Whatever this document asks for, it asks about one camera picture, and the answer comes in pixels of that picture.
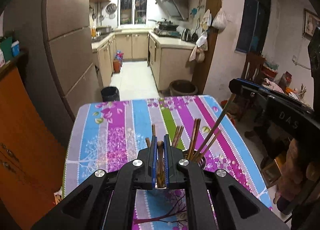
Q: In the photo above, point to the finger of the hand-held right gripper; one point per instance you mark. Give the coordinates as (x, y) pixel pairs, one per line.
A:
(241, 87)

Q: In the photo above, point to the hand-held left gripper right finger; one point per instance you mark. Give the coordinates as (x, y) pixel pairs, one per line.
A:
(166, 162)

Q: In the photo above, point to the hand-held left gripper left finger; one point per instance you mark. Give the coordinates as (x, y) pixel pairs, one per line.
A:
(154, 162)

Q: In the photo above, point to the blue perforated utensil holder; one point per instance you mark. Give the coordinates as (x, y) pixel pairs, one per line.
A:
(202, 163)

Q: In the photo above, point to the brown wooden chopstick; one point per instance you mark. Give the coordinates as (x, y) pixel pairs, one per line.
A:
(220, 119)

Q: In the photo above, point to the bunch of wooden chopsticks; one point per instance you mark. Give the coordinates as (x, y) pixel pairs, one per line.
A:
(197, 132)

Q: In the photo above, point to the person's right hand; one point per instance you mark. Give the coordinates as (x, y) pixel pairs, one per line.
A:
(291, 170)

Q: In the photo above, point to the brown wooden chair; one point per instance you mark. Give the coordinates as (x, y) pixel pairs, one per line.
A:
(252, 74)

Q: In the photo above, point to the cluttered wooden side table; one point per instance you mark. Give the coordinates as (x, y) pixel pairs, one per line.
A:
(287, 87)

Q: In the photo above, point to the pink cloth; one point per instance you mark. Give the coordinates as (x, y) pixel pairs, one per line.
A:
(273, 85)

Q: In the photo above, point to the floral striped tablecloth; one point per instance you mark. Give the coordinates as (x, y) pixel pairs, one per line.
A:
(112, 124)

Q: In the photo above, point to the hanging kitchen towels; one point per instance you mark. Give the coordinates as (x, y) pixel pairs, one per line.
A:
(198, 49)

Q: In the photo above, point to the brown clay jar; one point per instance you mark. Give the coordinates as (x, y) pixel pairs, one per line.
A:
(183, 88)

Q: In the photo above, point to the dark curtained window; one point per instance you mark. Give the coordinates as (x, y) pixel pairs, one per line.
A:
(252, 17)

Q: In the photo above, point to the hanging white plastic bag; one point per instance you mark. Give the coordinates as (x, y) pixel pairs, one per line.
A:
(220, 18)

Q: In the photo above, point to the beige kitchen base cabinets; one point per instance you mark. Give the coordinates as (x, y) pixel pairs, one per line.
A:
(170, 62)

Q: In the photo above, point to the steel electric kettle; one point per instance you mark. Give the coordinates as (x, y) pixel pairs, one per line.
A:
(185, 35)

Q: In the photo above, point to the black trash bin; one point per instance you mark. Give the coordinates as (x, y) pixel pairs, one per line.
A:
(110, 94)

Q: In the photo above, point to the gas stove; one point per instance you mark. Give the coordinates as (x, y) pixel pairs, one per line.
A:
(166, 32)

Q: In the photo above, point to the black wok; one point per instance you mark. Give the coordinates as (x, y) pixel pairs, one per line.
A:
(166, 22)

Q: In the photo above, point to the bottles on kitchen floor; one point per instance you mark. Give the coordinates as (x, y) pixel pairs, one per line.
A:
(118, 62)

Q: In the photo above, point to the steel range hood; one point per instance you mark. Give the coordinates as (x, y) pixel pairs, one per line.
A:
(173, 4)

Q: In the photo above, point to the orange wooden cabinet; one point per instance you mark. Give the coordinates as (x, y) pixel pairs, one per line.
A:
(25, 132)

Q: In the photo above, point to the barred kitchen window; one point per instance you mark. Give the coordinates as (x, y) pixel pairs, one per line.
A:
(133, 2)

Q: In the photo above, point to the hanging metal strainers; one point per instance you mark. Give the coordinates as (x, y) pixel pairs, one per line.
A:
(111, 10)

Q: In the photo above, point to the grey refrigerator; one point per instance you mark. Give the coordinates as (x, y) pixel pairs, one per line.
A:
(70, 32)

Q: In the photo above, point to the white medicine bottle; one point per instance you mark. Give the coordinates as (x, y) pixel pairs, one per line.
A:
(2, 58)

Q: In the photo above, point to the green plastic container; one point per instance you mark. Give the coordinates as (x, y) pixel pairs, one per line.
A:
(7, 47)

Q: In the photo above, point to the framed wall picture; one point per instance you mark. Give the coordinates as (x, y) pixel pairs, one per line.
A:
(310, 23)

